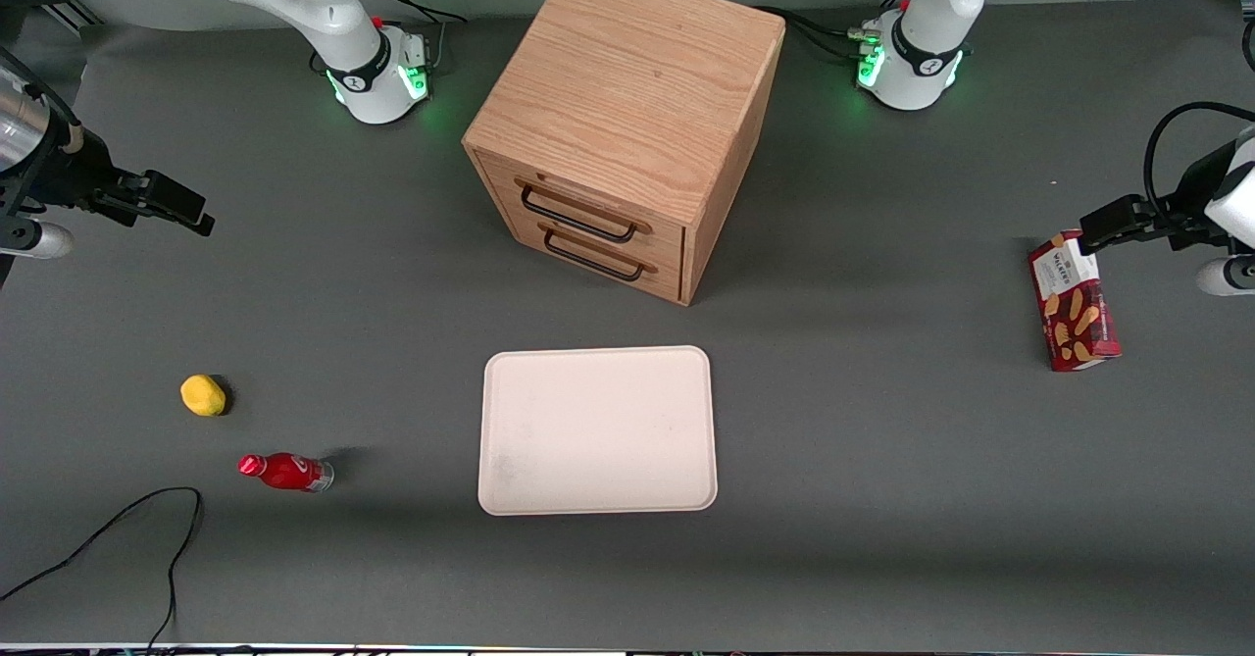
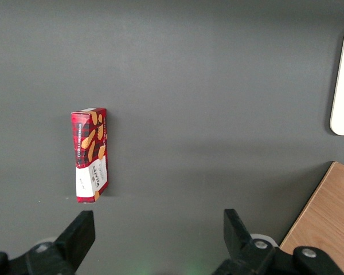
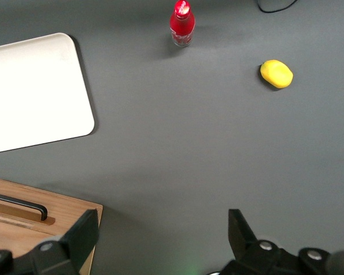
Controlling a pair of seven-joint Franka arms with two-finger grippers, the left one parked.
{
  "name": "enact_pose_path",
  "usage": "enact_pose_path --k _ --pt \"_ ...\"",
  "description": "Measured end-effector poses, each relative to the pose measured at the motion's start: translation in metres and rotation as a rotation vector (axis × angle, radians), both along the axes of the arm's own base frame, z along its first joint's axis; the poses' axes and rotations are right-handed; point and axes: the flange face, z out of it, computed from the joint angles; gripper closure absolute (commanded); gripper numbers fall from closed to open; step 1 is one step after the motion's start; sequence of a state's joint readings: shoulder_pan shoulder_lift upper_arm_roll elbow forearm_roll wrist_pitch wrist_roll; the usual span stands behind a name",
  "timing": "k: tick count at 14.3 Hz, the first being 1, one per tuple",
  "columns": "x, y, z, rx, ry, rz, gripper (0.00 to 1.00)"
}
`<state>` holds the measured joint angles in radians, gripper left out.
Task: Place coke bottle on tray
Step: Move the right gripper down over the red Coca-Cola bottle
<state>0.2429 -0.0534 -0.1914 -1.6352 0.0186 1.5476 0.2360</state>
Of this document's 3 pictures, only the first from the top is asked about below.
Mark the white cylindrical wrist camera mount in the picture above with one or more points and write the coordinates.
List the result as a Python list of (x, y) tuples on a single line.
[(39, 239), (1226, 276)]

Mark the red tartan shortbread box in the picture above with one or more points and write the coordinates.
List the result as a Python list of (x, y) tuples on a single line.
[(1079, 318)]

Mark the wooden drawer front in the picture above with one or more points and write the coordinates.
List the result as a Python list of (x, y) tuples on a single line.
[(578, 210), (598, 249)]

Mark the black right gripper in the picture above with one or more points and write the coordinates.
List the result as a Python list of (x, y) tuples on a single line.
[(67, 174)]

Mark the yellow lemon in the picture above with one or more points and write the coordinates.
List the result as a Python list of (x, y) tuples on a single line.
[(203, 395)]

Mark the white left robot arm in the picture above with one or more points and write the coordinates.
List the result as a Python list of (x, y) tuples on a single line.
[(922, 38)]

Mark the cream rectangular plastic tray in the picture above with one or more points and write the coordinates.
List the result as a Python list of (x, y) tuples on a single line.
[(598, 430)]

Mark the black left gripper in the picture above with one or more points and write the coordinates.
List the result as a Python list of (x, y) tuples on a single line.
[(1189, 192)]

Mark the red coke bottle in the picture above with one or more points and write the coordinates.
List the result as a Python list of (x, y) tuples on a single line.
[(286, 471)]

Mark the wooden two-drawer cabinet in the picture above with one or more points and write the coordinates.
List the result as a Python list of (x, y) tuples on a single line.
[(637, 77)]

